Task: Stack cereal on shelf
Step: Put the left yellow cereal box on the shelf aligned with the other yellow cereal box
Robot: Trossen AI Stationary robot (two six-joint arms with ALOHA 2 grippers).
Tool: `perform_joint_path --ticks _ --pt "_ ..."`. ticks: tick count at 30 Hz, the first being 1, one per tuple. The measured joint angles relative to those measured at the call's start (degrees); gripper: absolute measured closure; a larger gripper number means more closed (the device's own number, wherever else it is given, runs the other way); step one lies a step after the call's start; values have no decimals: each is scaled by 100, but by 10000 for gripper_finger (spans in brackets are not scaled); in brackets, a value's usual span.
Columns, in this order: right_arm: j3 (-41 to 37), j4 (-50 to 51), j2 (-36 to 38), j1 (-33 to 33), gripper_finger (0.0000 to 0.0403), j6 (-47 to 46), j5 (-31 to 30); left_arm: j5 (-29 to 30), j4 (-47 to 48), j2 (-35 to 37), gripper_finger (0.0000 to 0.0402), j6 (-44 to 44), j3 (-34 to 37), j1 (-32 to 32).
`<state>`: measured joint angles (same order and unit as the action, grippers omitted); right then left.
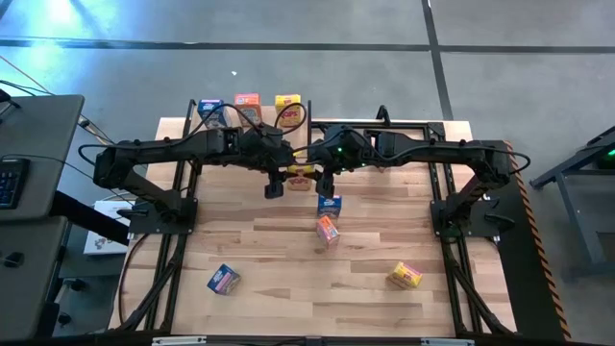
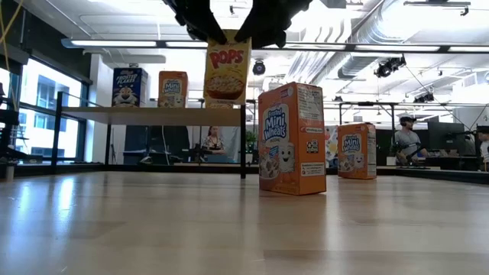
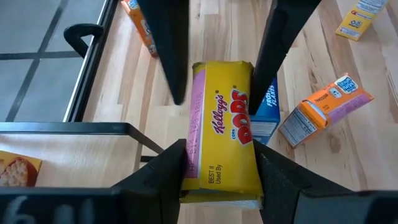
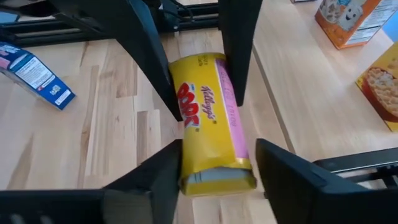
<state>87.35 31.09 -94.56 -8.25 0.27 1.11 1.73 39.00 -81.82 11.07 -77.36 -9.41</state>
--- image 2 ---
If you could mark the person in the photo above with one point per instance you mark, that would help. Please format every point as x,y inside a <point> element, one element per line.
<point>409,141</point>
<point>214,143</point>
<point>485,147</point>

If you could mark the blue Frosted Flakes cereal box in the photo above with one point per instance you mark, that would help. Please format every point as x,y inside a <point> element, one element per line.
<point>128,88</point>

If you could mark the long ceiling light bar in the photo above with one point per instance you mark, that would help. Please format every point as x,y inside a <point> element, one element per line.
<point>114,43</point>

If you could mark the green potted plant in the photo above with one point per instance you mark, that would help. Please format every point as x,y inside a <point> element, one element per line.
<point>250,139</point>

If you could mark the thin black background frame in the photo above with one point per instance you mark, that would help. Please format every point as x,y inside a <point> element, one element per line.
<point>366,104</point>

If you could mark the black side bracket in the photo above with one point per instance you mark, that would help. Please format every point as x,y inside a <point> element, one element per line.
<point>7,117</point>

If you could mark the silver ventilation duct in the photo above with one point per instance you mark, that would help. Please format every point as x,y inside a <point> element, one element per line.
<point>376,26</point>

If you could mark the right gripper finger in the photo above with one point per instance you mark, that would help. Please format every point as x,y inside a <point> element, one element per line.
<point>261,28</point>

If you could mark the black computer monitor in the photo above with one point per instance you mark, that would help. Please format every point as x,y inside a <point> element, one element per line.
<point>445,135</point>

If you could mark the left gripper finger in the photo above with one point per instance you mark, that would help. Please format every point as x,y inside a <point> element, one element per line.
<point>198,21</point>

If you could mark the orange Mini Wheats cereal box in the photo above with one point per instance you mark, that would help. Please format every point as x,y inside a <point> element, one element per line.
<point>357,151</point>
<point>173,89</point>
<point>292,139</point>

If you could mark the black ceiling spotlight cluster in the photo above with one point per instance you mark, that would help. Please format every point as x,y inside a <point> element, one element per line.
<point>389,65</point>

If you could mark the black panel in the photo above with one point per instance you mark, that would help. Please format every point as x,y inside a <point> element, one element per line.
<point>170,137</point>

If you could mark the black metal table frame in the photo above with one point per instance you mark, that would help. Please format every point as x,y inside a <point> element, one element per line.
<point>172,168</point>

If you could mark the white curtain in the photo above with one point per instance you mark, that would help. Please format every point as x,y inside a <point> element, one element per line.
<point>232,143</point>

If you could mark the floral patterned cloth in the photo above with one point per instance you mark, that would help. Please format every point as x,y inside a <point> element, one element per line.
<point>331,147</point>

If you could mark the black dome camera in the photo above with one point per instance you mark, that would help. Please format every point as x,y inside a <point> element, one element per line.
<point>259,68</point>

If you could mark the wooden shelf with black posts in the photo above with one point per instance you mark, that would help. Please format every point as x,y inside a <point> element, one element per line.
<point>153,116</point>

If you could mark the dark blue panel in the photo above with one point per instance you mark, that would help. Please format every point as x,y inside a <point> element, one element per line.
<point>135,143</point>

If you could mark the black background robot device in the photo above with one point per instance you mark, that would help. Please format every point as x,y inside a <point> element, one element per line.
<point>198,152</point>

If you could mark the black ceiling track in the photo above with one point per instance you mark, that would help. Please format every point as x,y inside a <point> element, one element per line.
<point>437,4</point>

